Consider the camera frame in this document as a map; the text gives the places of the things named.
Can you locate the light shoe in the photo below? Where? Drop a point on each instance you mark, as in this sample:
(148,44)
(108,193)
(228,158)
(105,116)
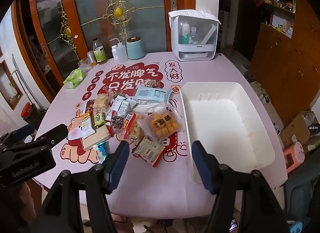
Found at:
(257,87)
(265,97)

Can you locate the small white pill bottle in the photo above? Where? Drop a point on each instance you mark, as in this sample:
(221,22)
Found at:
(115,52)

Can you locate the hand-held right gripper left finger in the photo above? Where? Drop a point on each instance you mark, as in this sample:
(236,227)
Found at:
(117,165)

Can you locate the beige barcode snack packet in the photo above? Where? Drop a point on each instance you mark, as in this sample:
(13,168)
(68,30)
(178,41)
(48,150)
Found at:
(150,151)

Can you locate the wooden framed glass door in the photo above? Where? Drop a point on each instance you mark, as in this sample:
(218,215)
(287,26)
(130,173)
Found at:
(50,22)
(140,10)

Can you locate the white plastic bin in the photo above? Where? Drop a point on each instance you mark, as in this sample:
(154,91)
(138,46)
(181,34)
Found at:
(220,117)

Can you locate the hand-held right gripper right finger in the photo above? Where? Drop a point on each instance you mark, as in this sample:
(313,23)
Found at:
(203,165)

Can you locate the light blue white packet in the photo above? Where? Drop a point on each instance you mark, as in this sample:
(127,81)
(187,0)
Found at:
(152,96)

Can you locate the puffed rice cake packet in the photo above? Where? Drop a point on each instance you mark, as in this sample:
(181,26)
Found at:
(102,102)

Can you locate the yellow cube snack pack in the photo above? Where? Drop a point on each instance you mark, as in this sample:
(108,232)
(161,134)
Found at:
(162,122)

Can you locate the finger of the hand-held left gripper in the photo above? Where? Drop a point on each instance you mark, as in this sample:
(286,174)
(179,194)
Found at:
(22,130)
(53,135)

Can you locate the beige wafer cracker packet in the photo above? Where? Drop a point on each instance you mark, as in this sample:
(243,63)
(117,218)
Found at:
(96,135)

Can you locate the wooden shelf cabinet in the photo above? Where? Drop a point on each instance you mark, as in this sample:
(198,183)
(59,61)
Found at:
(287,60)

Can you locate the yellow white snack packet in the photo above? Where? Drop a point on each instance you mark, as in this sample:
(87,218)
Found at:
(86,122)

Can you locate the green label bottle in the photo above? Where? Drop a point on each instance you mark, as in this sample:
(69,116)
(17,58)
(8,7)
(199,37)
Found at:
(99,54)

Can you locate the white bottle green cap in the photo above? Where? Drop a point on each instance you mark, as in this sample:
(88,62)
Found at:
(185,32)

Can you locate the pink plastic stool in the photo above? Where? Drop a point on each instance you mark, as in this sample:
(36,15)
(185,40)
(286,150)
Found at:
(293,156)

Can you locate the light blue canister brown lid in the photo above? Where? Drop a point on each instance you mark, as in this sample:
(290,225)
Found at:
(135,50)

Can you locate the dark snack packet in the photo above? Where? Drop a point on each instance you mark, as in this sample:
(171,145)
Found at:
(116,123)

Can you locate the blue snack packet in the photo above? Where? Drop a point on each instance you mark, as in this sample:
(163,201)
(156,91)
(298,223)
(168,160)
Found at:
(101,150)

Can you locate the clear nut snack packet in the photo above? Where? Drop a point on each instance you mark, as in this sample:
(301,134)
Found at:
(153,83)

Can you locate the green snack packet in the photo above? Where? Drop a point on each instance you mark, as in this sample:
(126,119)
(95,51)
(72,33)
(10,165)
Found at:
(98,119)

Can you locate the green tissue pack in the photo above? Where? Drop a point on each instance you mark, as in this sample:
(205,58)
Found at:
(74,77)

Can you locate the glass jar orange contents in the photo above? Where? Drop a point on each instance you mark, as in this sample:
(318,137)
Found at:
(91,59)

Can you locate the white printed snack packet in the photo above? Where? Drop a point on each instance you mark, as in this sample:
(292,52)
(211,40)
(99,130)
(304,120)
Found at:
(122,106)

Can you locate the cardboard box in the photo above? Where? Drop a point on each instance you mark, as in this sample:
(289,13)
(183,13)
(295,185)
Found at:
(295,129)

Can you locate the wooden picture frame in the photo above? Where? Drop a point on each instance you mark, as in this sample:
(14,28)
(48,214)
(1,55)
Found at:
(11,85)

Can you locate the clear glass cup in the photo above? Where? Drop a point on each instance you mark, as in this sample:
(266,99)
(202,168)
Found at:
(84,66)

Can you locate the person's left hand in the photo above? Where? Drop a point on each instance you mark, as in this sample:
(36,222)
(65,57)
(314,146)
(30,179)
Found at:
(23,199)

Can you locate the long rice cracker packet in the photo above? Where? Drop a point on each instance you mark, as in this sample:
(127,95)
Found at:
(132,129)

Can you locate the clear red snack packet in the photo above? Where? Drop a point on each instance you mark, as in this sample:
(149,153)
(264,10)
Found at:
(117,94)

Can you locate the red trash bin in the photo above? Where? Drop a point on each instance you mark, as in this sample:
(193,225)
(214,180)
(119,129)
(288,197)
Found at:
(28,112)

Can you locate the clear wash bottle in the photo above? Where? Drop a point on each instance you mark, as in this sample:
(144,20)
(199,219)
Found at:
(121,54)

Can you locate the pink printed tablecloth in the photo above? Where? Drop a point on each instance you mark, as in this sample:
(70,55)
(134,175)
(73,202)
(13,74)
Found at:
(150,198)

